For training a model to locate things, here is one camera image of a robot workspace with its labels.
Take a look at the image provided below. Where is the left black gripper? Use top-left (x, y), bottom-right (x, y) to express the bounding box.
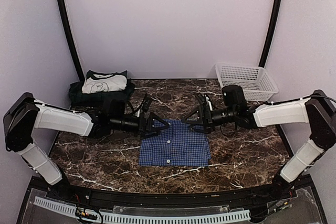
top-left (110, 112), bottom-right (169, 140)

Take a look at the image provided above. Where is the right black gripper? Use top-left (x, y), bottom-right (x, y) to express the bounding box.
top-left (182, 105), bottom-right (237, 134)

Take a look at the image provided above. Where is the blue checkered shirt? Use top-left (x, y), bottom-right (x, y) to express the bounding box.
top-left (139, 120), bottom-right (211, 167)

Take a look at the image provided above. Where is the white and green raglan shirt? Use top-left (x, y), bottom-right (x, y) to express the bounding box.
top-left (81, 70), bottom-right (128, 94)

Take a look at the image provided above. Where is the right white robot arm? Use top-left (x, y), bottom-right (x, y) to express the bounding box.
top-left (182, 85), bottom-right (335, 200)

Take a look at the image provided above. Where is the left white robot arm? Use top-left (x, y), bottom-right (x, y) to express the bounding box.
top-left (3, 92), bottom-right (170, 201)

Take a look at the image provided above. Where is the white plastic laundry basket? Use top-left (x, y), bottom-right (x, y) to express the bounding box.
top-left (215, 63), bottom-right (279, 102)

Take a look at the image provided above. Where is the dark green plaid garment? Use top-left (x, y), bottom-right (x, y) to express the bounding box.
top-left (68, 79), bottom-right (135, 106)

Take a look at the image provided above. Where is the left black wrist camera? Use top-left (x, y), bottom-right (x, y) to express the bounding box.
top-left (103, 94), bottom-right (153, 131)

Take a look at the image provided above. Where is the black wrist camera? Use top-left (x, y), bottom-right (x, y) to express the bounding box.
top-left (103, 94), bottom-right (153, 131)
top-left (195, 84), bottom-right (247, 114)

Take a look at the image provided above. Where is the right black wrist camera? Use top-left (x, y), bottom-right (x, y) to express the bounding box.
top-left (195, 84), bottom-right (247, 114)

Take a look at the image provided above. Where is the black curved front rail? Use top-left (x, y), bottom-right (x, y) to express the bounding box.
top-left (28, 175), bottom-right (316, 211)

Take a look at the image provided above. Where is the white slotted cable duct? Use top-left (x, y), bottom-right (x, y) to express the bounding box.
top-left (33, 196), bottom-right (250, 223)

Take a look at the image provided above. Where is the left black frame post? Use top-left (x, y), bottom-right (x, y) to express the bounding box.
top-left (57, 0), bottom-right (85, 81)

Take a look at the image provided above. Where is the black frame post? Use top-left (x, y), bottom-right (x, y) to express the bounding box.
top-left (57, 0), bottom-right (85, 81)
top-left (258, 0), bottom-right (281, 68)

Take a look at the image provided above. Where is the right black frame post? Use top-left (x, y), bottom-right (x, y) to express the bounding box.
top-left (258, 0), bottom-right (281, 68)

